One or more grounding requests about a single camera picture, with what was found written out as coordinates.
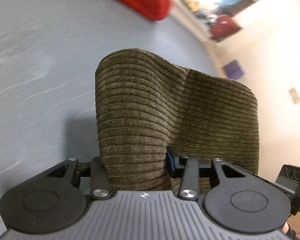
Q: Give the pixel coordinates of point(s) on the purple box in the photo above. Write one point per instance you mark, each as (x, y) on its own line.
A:
(233, 70)

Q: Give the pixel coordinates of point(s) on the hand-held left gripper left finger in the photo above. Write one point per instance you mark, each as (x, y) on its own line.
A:
(98, 171)

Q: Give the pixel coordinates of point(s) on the dark red suitcase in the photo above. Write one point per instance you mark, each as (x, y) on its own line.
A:
(223, 27)

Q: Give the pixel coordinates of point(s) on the white wall outlet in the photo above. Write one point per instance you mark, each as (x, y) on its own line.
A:
(294, 95)

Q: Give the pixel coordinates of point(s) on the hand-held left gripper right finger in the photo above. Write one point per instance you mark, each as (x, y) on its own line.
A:
(170, 161)

